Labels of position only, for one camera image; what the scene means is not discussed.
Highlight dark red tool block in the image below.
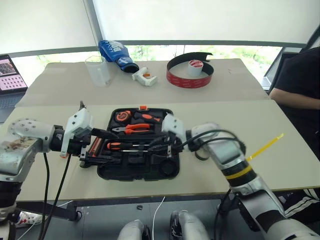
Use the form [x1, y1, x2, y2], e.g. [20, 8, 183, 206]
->
[86, 138, 103, 158]

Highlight white glue gun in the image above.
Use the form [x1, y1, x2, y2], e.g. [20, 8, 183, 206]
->
[131, 66, 159, 88]

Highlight white red sneaker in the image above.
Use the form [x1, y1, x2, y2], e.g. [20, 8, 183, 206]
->
[14, 210, 43, 228]

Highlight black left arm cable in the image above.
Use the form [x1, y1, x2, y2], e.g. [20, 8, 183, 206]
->
[39, 151, 50, 240]
[42, 151, 74, 240]

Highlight thin steel screwdriver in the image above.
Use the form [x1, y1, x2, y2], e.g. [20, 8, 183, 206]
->
[119, 148, 152, 153]

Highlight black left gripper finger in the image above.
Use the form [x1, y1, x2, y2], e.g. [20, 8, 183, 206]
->
[90, 127, 121, 141]
[84, 154, 121, 168]

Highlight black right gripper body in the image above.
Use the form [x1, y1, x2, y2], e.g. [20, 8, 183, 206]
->
[164, 131, 187, 159]

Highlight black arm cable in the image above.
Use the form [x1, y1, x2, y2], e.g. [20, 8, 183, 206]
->
[42, 151, 74, 240]
[39, 151, 50, 240]
[179, 128, 247, 161]

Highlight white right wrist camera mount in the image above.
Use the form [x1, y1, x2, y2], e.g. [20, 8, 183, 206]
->
[160, 113, 187, 141]

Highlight black electrical tape roll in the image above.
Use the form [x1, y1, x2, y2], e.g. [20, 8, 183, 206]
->
[194, 149, 210, 161]

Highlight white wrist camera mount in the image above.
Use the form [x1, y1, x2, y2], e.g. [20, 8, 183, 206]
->
[59, 108, 94, 159]
[160, 113, 187, 141]

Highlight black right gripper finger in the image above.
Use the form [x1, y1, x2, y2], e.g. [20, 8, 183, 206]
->
[149, 136, 171, 146]
[146, 142, 169, 153]

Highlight orange black tape measure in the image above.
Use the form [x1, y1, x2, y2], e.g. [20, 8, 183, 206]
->
[114, 109, 132, 124]

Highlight orange black handled hammer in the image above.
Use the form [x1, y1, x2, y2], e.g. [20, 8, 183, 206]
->
[132, 110, 161, 124]

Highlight clear plastic measuring cup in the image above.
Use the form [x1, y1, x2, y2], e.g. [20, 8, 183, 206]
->
[84, 55, 112, 88]

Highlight black white striped trouser leg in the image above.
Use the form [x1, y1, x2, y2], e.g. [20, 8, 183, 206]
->
[274, 187, 320, 226]

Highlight white tape roll red core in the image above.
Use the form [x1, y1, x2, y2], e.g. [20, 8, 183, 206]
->
[187, 59, 205, 77]

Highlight orange handled pliers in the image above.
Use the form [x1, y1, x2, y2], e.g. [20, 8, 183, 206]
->
[111, 122, 155, 136]

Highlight silver rounded robot leg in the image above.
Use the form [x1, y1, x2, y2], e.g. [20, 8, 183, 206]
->
[169, 209, 211, 240]
[116, 219, 152, 240]

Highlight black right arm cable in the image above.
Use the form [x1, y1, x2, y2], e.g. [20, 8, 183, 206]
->
[179, 128, 247, 161]

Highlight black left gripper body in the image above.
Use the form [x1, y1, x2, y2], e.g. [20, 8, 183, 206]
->
[67, 128, 95, 169]

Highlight black plastic tool case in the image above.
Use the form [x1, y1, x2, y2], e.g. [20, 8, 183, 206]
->
[96, 106, 181, 182]

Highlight red black tape coil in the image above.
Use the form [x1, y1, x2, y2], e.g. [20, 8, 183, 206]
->
[166, 51, 216, 90]

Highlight yellow stick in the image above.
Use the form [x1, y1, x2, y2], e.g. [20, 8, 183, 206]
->
[224, 132, 285, 181]

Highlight person in black shirt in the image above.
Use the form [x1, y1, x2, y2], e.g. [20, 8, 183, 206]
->
[268, 46, 320, 131]

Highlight black table frame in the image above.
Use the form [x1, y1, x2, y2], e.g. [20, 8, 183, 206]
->
[15, 199, 84, 222]

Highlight orange black screwdriver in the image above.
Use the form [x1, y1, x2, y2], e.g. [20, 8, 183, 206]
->
[106, 141, 151, 151]

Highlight open laptop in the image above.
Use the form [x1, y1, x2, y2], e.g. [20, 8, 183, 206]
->
[0, 54, 29, 124]

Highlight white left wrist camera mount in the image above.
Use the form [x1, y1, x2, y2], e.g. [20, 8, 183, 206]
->
[59, 108, 94, 159]

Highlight white cable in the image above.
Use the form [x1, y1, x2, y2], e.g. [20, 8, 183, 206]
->
[151, 195, 167, 240]

